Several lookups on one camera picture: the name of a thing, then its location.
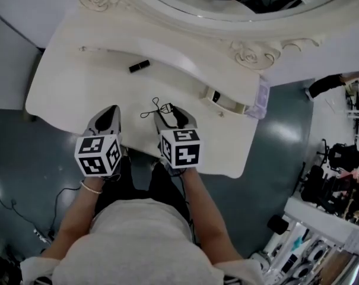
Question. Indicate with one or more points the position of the person's black trousers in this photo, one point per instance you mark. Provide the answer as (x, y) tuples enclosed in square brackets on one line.
[(140, 183)]

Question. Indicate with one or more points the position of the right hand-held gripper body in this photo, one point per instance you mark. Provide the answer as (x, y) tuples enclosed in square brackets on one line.
[(185, 156)]

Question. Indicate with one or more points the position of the black eyelash curler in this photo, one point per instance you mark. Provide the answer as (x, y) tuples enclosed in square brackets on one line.
[(164, 108)]

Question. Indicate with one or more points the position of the person's right forearm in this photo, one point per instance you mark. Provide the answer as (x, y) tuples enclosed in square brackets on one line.
[(206, 212)]

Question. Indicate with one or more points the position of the row of office desks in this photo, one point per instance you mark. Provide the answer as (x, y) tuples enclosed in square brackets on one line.
[(358, 99)]

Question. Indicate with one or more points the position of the teal plastic item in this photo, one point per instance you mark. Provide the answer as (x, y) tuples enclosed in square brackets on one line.
[(298, 243)]

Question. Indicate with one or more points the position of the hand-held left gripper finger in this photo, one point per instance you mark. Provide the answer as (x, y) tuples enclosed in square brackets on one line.
[(97, 123), (115, 125)]

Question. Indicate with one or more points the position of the white ornate vanity table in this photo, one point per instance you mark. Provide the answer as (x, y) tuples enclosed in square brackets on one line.
[(78, 93)]

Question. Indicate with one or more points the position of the purple tissue pack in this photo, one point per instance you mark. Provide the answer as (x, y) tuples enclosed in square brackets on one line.
[(259, 99)]

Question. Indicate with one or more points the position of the white robot head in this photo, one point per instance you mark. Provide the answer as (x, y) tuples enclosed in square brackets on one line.
[(259, 261)]

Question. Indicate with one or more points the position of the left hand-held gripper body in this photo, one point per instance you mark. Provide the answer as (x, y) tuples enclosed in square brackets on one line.
[(93, 165)]

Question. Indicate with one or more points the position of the person's left forearm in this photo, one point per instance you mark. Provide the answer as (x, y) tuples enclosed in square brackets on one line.
[(75, 218)]

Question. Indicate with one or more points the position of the black cylinder bin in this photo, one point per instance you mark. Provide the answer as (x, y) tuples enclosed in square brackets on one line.
[(277, 224)]

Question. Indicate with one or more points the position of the white shelf with robots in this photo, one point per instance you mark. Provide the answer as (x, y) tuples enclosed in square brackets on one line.
[(315, 257)]

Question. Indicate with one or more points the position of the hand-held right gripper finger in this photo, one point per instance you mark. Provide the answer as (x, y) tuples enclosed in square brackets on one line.
[(185, 120), (160, 122)]

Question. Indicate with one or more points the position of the black office chair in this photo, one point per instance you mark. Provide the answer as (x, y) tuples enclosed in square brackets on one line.
[(342, 156), (318, 188)]

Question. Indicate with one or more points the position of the black lipstick tube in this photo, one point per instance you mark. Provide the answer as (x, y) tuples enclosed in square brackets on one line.
[(139, 66)]

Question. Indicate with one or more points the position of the small round black jar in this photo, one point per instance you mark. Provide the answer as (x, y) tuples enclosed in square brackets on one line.
[(215, 96)]

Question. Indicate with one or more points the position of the person's white shirt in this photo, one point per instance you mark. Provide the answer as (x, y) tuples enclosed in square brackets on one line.
[(137, 248)]

